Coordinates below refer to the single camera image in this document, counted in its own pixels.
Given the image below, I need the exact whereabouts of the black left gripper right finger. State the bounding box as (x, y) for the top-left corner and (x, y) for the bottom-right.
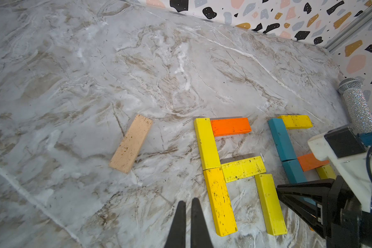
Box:
(191, 197), (213, 248)

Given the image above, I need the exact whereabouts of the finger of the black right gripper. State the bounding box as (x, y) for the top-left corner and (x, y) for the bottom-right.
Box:
(277, 179), (335, 239)

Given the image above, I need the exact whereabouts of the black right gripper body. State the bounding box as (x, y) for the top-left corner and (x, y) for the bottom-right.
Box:
(316, 179), (372, 248)

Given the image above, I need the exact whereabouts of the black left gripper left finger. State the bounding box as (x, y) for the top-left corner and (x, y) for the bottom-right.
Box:
(164, 201), (186, 248)

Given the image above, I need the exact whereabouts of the teal block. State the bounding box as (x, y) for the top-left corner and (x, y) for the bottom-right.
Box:
(268, 118), (297, 162)
(281, 159), (317, 207)

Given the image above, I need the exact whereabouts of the yellow-green block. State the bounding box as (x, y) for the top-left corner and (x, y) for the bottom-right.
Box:
(316, 164), (337, 180)

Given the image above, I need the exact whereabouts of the orange block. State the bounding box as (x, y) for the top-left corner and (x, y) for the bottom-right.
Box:
(298, 153), (330, 172)
(210, 118), (252, 137)

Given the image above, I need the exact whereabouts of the yellow block lowest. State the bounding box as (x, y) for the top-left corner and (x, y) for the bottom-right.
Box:
(194, 118), (221, 170)

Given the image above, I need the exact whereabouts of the yellow block scuffed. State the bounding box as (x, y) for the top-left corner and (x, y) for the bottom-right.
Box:
(278, 115), (313, 130)

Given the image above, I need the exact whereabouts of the natural wood block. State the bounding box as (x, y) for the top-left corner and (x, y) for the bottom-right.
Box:
(109, 114), (153, 174)

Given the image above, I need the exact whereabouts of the silver glitter microphone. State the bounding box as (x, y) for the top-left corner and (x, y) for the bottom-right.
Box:
(338, 78), (372, 134)

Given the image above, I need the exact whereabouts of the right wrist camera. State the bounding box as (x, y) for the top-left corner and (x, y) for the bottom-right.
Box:
(308, 124), (372, 213)

